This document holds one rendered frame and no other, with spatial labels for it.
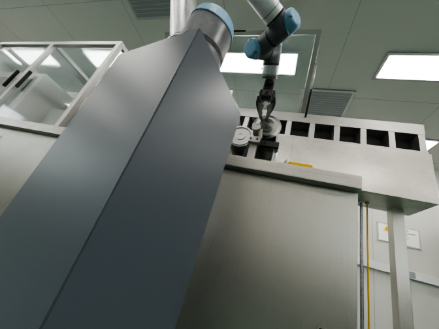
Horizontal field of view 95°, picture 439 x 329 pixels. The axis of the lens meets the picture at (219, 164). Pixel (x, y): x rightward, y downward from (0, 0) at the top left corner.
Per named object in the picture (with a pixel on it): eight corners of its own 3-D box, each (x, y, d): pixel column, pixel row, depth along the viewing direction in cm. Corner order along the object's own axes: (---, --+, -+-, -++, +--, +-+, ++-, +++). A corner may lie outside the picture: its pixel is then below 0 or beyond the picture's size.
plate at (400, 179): (27, 128, 189) (47, 104, 201) (53, 144, 213) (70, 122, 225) (443, 203, 100) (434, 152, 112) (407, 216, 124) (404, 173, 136)
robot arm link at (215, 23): (189, 16, 40) (209, -18, 46) (164, 57, 51) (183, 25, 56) (233, 58, 46) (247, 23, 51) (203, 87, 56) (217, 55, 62)
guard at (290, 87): (168, 35, 154) (168, 36, 154) (174, 102, 177) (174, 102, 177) (317, 33, 124) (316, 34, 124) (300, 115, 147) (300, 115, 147)
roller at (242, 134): (226, 143, 103) (232, 124, 108) (232, 165, 125) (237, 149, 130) (249, 146, 100) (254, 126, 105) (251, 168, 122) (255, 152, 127)
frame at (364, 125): (49, 106, 203) (63, 90, 212) (57, 111, 210) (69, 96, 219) (428, 154, 115) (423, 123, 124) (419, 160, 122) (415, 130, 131)
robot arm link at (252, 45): (259, 25, 75) (277, 31, 82) (240, 46, 84) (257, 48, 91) (266, 46, 75) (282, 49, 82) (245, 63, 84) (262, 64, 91)
